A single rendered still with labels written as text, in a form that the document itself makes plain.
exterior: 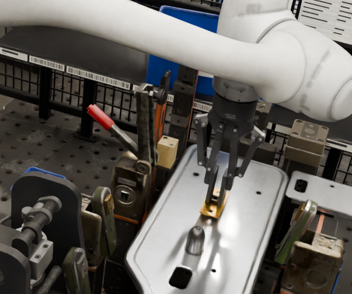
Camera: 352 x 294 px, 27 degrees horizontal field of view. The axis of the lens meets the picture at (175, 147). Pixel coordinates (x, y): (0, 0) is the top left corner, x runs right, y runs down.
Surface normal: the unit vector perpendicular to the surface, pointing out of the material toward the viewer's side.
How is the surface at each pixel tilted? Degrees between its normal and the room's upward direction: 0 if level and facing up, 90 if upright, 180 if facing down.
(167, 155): 90
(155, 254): 0
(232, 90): 90
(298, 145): 89
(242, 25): 74
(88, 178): 0
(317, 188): 0
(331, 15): 90
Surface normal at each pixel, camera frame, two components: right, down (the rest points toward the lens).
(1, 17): 0.53, 0.77
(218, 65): -0.03, 0.62
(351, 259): 0.13, -0.82
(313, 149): -0.30, 0.48
